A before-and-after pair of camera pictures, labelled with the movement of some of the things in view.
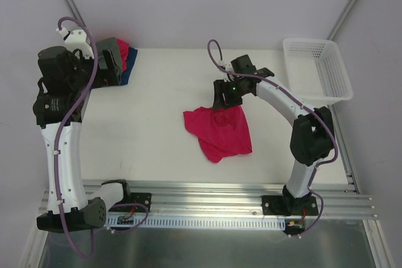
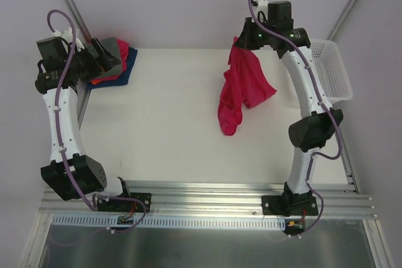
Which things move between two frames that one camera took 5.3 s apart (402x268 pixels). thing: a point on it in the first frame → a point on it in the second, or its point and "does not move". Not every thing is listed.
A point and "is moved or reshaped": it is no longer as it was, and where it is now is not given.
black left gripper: [110, 61] → [102, 55]
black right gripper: [227, 96] → [245, 36]
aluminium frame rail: [206, 199] does not move
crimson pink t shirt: [221, 132] is moved or reshaped
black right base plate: [281, 205] does not move
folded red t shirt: [123, 48] does not move
